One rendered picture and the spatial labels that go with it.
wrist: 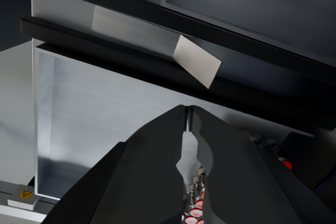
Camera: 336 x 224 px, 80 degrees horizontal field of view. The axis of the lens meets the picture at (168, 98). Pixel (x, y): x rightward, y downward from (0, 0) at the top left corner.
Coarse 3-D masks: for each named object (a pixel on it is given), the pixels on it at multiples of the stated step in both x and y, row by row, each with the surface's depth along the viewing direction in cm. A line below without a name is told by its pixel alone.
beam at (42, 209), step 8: (0, 184) 106; (8, 184) 107; (16, 184) 109; (0, 192) 103; (8, 192) 104; (0, 200) 100; (40, 200) 106; (48, 200) 107; (56, 200) 108; (0, 208) 100; (8, 208) 100; (16, 208) 100; (40, 208) 102; (48, 208) 104; (16, 216) 103; (24, 216) 102; (32, 216) 102; (40, 216) 102
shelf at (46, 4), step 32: (32, 0) 22; (64, 0) 22; (160, 0) 22; (96, 32) 24; (32, 64) 26; (224, 64) 25; (256, 64) 25; (288, 96) 27; (320, 96) 26; (320, 128) 29; (320, 160) 32
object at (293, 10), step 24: (168, 0) 22; (192, 0) 22; (216, 0) 21; (240, 0) 21; (264, 0) 21; (288, 0) 21; (312, 0) 21; (216, 24) 19; (240, 24) 22; (264, 24) 22; (288, 24) 22; (312, 24) 22; (288, 48) 20; (312, 48) 23
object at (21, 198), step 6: (18, 186) 103; (24, 186) 104; (18, 192) 101; (24, 192) 102; (30, 192) 103; (12, 198) 98; (18, 198) 99; (24, 198) 100; (30, 198) 100; (36, 198) 101; (12, 204) 99; (18, 204) 99; (24, 204) 98; (30, 204) 98
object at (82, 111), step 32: (64, 64) 26; (96, 64) 22; (64, 96) 28; (96, 96) 28; (128, 96) 28; (160, 96) 27; (192, 96) 23; (64, 128) 31; (96, 128) 30; (128, 128) 30; (256, 128) 29; (288, 128) 25; (64, 160) 34; (96, 160) 34; (192, 160) 33; (64, 192) 35
